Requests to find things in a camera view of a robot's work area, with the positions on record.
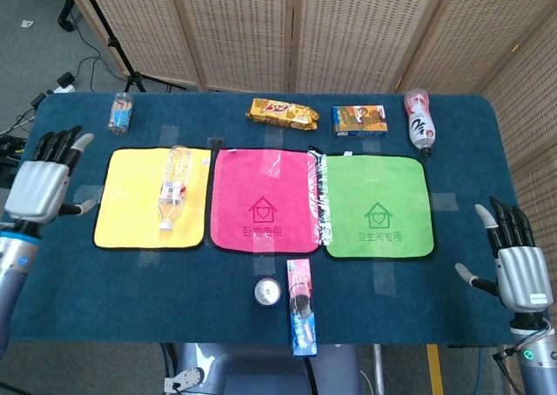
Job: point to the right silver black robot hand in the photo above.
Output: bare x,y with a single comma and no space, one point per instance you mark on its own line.
524,277

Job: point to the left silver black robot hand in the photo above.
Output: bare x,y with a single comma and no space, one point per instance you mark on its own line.
39,190

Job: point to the clear plastic water bottle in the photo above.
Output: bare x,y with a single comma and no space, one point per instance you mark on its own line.
174,186

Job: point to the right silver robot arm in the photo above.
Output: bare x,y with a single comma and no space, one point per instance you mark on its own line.
537,364

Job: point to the white red drink bottle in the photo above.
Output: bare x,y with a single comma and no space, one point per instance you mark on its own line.
420,121

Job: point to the black floor device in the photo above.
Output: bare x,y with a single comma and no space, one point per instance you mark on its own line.
8,151

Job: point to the clear tape piece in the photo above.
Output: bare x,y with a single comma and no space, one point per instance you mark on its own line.
384,278
273,165
444,201
148,258
273,136
89,192
264,262
169,135

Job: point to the yellow microfiber cloth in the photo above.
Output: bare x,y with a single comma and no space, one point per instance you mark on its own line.
126,195

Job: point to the blue carpet table cover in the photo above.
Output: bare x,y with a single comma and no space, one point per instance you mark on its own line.
174,295

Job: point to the green microfiber cloth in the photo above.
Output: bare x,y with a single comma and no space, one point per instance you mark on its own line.
378,182

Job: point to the black tripod stand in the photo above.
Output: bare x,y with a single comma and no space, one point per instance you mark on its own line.
101,21

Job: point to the black office chair base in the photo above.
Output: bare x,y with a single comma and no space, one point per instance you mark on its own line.
65,8

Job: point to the pink microfiber cloth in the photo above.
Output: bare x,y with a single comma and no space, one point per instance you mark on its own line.
235,186

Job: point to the crinkled clear tape strip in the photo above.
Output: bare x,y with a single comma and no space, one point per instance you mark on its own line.
320,199

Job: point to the blue pink Oreo box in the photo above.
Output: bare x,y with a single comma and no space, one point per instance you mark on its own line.
301,308

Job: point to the blue orange snack box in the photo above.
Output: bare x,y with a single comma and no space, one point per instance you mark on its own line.
360,121

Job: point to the yellow biscuit packet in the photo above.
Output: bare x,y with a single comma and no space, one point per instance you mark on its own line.
283,114

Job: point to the grey robot torso base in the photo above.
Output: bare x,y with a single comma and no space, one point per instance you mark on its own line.
243,369

